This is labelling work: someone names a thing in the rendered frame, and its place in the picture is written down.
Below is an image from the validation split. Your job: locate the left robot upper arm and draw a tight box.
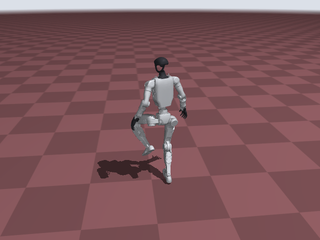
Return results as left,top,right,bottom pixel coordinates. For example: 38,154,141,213
142,79,155,108

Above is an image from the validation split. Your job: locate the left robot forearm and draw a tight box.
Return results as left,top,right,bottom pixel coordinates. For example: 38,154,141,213
134,100,146,120

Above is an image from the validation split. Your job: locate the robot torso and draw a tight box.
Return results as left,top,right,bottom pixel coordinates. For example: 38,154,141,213
151,73,174,126

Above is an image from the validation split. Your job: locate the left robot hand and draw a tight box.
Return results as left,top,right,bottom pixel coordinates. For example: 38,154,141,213
131,117,139,131

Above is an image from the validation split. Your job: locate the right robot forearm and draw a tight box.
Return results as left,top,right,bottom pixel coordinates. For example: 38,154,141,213
179,96,186,111

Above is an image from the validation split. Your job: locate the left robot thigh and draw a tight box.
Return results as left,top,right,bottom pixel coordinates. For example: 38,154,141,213
135,114,159,128

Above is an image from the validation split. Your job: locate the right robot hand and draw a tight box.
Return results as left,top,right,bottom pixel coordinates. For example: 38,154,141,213
179,108,187,119

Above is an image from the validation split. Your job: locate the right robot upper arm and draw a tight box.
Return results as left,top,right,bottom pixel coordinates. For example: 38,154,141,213
172,76,186,100

